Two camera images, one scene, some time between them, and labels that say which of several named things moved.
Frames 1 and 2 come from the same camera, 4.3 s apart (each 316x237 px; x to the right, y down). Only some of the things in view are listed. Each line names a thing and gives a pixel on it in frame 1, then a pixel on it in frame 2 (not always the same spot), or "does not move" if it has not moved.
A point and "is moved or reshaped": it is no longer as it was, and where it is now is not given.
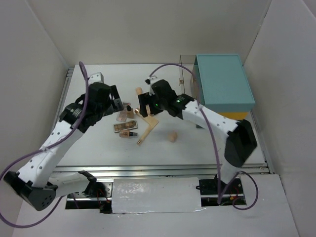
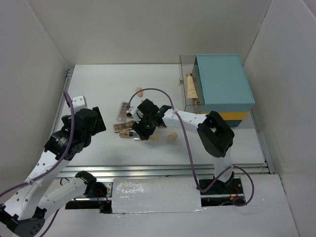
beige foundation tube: x=150 y=119 is moved or reshaped
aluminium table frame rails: x=156 y=171 does not move
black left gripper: x=118 y=105 to x=99 y=126
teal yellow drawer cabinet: x=221 y=85 does not move
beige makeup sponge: x=139 y=91 does not move
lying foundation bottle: x=127 y=134 does not move
